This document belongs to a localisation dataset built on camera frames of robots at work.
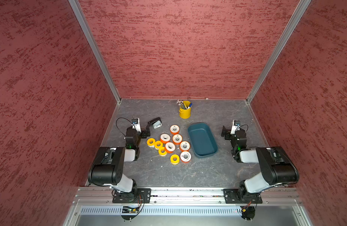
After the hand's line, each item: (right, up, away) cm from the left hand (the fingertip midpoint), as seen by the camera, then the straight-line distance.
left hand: (141, 126), depth 93 cm
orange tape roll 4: (+29, -13, -1) cm, 32 cm away
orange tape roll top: (+22, -2, +7) cm, 23 cm away
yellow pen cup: (+30, +9, +11) cm, 34 cm away
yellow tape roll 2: (+14, -16, -4) cm, 22 cm away
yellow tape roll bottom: (+23, -20, -8) cm, 31 cm away
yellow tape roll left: (+6, -11, 0) cm, 12 cm away
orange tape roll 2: (+24, -9, +1) cm, 26 cm away
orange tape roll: (+16, -8, +1) cm, 17 cm away
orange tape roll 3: (+19, -13, -4) cm, 24 cm away
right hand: (+61, -1, +1) cm, 61 cm away
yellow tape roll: (+12, -12, -1) cm, 17 cm away
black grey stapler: (+8, +2, +8) cm, 11 cm away
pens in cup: (+30, +16, +7) cm, 34 cm away
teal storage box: (+42, -9, +4) cm, 44 cm away
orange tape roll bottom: (+30, -19, -5) cm, 35 cm away
